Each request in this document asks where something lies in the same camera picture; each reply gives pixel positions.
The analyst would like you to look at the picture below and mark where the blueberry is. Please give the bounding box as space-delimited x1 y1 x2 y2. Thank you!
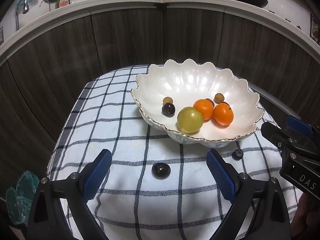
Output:
232 148 244 161

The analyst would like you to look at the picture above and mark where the white scalloped ceramic bowl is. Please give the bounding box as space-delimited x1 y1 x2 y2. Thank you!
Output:
131 59 264 148

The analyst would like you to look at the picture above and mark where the large orange mandarin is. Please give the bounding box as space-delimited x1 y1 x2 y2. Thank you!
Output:
213 103 234 126

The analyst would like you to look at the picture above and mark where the green yellow apple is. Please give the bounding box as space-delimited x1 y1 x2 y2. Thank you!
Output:
177 107 204 134

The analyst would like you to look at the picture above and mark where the chrome kitchen faucet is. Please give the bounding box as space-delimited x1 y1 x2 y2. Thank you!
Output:
15 0 29 31

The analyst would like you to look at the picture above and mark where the person's right hand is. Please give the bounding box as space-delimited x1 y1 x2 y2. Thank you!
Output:
291 193 319 239

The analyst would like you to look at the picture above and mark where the wire spice rack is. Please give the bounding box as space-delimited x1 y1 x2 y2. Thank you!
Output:
310 14 319 42

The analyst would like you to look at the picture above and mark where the small orange mandarin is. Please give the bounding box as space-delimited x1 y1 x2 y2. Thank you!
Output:
193 99 215 121

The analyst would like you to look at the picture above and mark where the green dish soap bottle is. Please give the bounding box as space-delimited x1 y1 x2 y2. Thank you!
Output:
55 0 70 9

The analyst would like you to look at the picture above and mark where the dark purple grape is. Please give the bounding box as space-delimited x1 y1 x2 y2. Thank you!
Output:
151 163 171 179
162 103 176 118

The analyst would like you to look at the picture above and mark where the checkered white blue cloth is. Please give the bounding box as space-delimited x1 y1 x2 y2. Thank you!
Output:
47 64 304 240

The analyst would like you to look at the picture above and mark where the small brown longan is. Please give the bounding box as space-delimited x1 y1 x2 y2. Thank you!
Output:
163 96 173 105

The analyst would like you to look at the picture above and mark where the white kitchen countertop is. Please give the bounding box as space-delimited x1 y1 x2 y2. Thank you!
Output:
1 0 319 63

